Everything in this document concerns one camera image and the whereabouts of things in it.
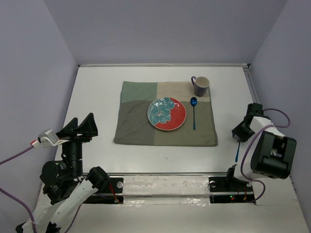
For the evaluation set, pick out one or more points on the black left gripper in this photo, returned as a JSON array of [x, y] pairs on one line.
[[89, 126]]

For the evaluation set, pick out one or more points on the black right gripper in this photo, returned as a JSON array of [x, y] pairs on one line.
[[243, 138]]

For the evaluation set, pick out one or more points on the blue plastic fork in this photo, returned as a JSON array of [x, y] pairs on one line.
[[238, 152]]

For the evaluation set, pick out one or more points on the green patchwork cloth placemat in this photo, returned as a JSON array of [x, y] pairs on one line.
[[134, 128]]

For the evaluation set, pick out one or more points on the blue metallic spoon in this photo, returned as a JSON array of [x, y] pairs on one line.
[[193, 102]]

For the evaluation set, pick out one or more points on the purple ceramic mug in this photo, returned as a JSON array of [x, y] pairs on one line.
[[200, 85]]

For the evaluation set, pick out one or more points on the red floral plate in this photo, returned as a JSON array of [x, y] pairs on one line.
[[166, 114]]

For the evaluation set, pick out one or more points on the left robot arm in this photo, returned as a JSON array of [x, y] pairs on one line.
[[65, 188]]

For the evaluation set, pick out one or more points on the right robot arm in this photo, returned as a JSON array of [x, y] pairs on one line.
[[269, 153]]

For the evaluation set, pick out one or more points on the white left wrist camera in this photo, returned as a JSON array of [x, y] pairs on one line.
[[47, 138]]

